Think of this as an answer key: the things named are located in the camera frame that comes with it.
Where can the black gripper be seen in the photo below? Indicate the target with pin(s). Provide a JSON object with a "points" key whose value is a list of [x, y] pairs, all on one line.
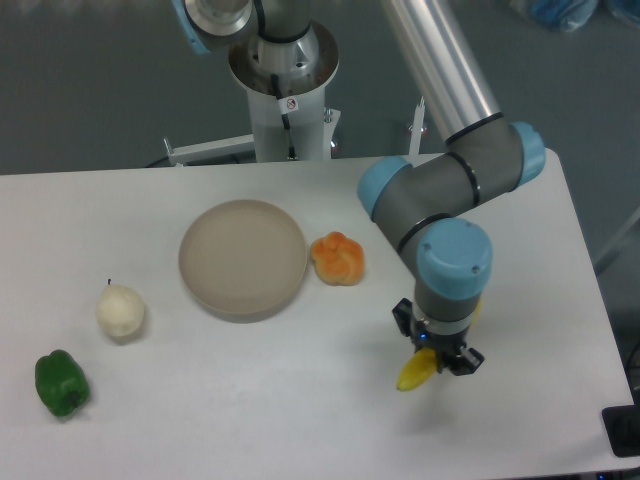
{"points": [[446, 338]]}

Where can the yellow banana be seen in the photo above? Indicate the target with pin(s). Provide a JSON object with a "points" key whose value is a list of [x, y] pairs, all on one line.
{"points": [[422, 365]]}

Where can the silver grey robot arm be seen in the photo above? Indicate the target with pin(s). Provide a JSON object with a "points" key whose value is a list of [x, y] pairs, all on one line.
{"points": [[419, 209]]}

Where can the orange knotted bread roll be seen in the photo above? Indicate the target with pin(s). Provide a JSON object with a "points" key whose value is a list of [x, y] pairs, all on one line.
{"points": [[338, 260]]}

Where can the black device at table edge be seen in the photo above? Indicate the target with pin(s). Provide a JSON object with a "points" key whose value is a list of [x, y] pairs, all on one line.
{"points": [[622, 428]]}

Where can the beige round plate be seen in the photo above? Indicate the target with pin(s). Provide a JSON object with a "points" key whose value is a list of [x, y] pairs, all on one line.
{"points": [[244, 260]]}

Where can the white pear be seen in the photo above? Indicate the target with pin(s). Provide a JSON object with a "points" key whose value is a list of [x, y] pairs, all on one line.
{"points": [[120, 313]]}

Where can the green bell pepper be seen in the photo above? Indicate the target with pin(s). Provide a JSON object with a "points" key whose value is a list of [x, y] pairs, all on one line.
{"points": [[61, 383]]}

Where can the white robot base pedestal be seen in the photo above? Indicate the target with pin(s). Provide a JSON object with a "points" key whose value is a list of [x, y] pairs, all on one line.
{"points": [[285, 87]]}

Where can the white metal bracket frame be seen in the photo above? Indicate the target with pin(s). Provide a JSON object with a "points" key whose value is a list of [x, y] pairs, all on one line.
{"points": [[208, 151]]}

